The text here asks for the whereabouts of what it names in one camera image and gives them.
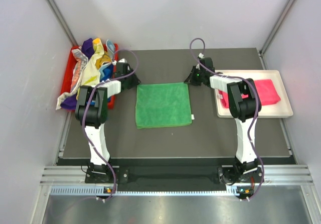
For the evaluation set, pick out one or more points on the white plastic tray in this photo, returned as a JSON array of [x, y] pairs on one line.
[[280, 110]]

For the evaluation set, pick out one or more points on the purple towel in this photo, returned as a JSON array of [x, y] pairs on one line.
[[87, 48], [69, 103]]

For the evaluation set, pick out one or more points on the green towel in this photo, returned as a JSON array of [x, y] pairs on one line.
[[162, 105]]

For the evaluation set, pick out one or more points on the red plastic bin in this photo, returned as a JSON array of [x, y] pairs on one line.
[[66, 83]]

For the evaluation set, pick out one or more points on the purple towel front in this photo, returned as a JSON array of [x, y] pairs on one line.
[[69, 103]]

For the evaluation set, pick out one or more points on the blue towel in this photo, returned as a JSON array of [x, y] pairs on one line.
[[106, 72]]

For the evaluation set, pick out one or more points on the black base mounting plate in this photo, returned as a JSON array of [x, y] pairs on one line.
[[174, 174]]

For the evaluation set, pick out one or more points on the yellow patterned towel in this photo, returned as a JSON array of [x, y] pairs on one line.
[[91, 74]]

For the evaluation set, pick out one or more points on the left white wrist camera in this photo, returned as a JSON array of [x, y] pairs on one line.
[[115, 62]]

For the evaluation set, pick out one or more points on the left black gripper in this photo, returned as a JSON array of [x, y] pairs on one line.
[[135, 81]]

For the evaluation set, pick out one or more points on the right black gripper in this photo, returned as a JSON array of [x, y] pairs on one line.
[[191, 79]]

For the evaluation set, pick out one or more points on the aluminium frame rail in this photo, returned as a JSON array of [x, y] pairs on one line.
[[70, 180]]

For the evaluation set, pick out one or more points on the white patterned towel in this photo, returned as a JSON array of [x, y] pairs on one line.
[[81, 63]]

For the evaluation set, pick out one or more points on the purple towel back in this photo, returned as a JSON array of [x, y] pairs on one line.
[[87, 48]]

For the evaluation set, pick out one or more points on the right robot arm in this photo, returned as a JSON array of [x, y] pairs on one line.
[[244, 106]]

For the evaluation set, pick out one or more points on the pink towel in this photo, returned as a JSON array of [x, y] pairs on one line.
[[266, 92]]

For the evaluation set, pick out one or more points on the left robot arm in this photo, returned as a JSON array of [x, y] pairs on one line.
[[92, 109]]

